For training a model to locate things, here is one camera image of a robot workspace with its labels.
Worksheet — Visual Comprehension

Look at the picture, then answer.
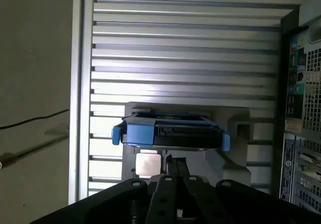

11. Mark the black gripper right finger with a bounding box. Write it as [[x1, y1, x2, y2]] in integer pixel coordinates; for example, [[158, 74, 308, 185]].
[[177, 158, 321, 224]]

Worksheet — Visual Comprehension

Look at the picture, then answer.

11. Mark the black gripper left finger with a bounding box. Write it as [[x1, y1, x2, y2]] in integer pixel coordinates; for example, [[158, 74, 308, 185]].
[[32, 155, 178, 224]]

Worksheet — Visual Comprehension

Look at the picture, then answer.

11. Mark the hard disk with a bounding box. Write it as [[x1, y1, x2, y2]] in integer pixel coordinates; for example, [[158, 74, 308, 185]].
[[112, 112, 232, 152]]

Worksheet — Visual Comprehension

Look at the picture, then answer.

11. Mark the silver square CPU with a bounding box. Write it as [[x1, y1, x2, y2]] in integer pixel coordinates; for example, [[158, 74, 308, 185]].
[[135, 153, 162, 176]]

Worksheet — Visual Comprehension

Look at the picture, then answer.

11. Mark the grey parts rack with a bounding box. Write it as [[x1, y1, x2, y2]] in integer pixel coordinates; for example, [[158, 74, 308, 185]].
[[121, 101, 253, 187]]

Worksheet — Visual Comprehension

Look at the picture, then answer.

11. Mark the black open PC case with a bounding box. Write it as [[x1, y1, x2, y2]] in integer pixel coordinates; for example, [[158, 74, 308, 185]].
[[277, 7, 321, 212]]

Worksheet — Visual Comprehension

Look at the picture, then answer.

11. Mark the thin black floor cable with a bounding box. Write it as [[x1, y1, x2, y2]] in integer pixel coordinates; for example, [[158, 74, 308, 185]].
[[0, 108, 70, 130]]

